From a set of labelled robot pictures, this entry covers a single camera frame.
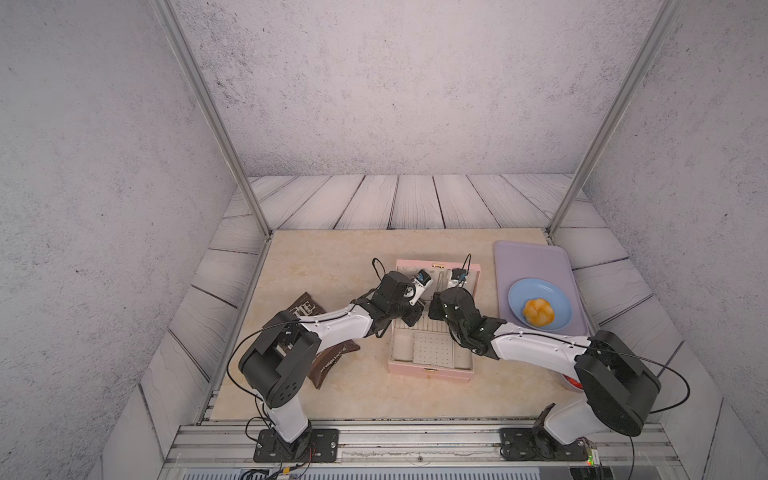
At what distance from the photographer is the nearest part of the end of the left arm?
0.71 meters

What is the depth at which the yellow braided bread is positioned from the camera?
0.94 m

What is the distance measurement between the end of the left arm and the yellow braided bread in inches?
15.3
